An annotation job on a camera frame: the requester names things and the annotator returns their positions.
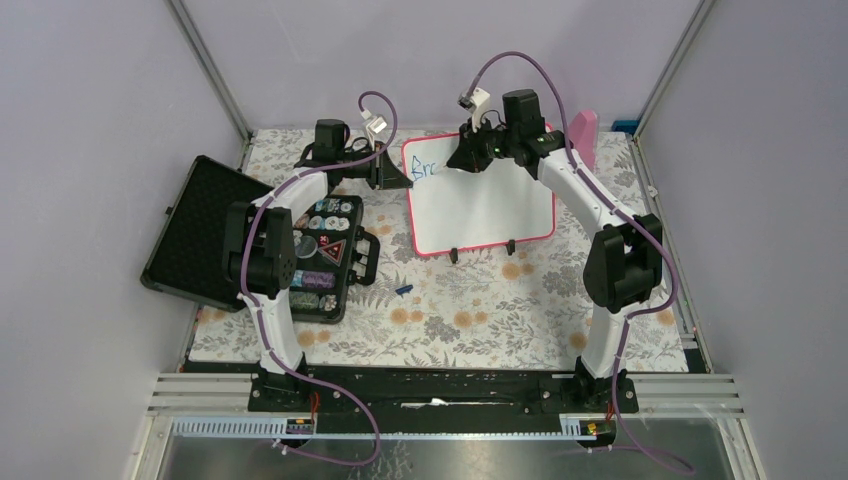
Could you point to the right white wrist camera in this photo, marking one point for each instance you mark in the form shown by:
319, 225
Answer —
476, 103

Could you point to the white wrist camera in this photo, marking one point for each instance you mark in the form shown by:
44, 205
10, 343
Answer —
373, 124
476, 103

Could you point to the open black case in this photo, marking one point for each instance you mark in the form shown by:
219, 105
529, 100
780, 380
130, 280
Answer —
197, 256

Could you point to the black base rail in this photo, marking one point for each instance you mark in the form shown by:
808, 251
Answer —
359, 399

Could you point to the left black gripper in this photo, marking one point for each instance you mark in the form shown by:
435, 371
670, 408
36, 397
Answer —
384, 175

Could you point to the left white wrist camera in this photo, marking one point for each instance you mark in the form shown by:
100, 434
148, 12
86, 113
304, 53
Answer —
373, 124

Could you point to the blue corner object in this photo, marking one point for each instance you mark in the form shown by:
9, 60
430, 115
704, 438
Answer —
625, 126

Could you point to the pink eraser block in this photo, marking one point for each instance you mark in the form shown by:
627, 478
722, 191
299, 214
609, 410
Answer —
583, 134

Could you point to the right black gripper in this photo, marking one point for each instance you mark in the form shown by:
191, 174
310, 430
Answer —
468, 156

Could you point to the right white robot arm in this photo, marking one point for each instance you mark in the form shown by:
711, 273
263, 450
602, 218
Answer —
624, 264

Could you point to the pink framed whiteboard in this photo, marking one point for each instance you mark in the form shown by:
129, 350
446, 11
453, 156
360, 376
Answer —
451, 209

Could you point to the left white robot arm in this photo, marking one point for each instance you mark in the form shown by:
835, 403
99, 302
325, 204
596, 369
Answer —
259, 253

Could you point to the blue marker cap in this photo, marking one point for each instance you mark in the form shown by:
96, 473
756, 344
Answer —
403, 289

